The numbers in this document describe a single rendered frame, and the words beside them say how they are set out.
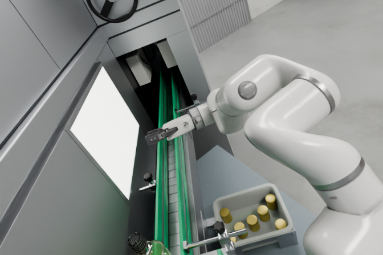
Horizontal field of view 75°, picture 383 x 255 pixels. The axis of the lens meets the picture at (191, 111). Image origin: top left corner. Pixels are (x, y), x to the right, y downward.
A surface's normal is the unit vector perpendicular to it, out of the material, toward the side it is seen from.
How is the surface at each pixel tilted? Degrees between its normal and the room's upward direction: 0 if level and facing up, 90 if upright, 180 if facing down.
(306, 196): 0
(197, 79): 90
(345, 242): 16
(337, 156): 50
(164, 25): 90
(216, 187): 0
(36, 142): 90
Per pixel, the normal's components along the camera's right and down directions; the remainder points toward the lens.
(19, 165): 0.94, -0.33
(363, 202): -0.13, 0.11
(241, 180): -0.34, -0.77
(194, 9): 0.52, 0.33
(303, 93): -0.26, -0.46
